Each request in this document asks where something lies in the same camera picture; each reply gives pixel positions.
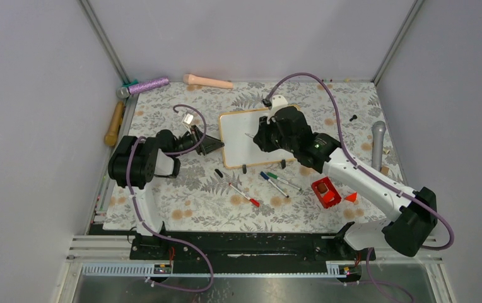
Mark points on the blue capped marker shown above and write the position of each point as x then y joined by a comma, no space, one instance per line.
267,178

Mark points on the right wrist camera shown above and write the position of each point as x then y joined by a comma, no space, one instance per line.
275,102

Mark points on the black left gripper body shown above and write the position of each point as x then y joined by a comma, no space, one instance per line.
188,141

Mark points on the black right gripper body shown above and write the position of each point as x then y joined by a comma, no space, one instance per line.
272,139

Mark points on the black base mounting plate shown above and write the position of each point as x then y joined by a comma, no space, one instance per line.
246,251

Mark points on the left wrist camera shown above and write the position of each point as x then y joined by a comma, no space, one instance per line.
187,119

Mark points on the red plastic box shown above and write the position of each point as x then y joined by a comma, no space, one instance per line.
326,193

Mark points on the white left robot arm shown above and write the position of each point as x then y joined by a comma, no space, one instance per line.
137,161

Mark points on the red capped marker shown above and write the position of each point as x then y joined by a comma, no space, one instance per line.
248,198

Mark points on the white slotted cable duct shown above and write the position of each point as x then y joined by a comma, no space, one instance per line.
160,270

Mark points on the orange triangular piece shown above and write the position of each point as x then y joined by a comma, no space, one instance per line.
352,197

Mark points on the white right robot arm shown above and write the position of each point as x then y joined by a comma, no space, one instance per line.
409,214

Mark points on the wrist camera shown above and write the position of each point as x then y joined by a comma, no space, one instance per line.
275,102
187,119

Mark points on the silver toy microphone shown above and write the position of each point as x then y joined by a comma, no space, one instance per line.
378,133

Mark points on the yellow framed whiteboard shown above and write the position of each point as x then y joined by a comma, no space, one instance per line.
240,149

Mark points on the green capped marker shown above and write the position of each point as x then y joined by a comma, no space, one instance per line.
283,181

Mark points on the purple glitter toy microphone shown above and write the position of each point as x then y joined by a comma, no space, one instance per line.
136,87

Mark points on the pink toy microphone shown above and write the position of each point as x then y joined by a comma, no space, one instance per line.
191,79

